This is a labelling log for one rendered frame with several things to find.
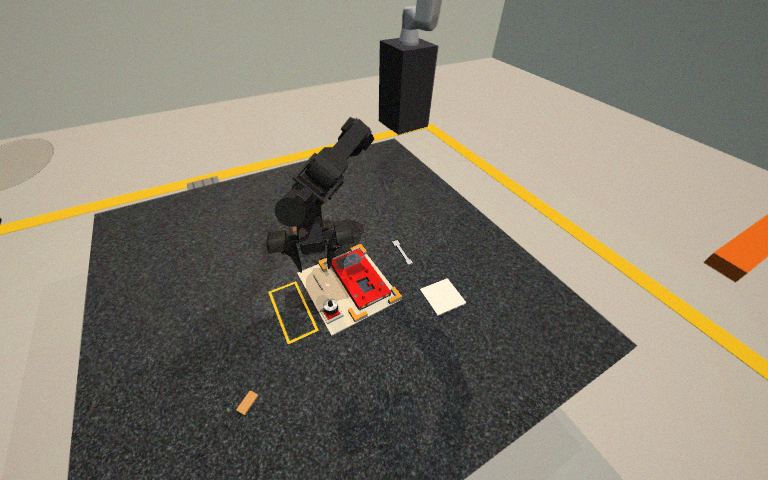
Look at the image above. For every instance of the cream flat square pad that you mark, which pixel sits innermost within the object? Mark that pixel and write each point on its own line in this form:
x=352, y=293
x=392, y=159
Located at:
x=442, y=296

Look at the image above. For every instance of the orange rectangular block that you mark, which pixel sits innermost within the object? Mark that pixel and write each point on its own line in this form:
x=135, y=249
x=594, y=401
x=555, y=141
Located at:
x=247, y=403

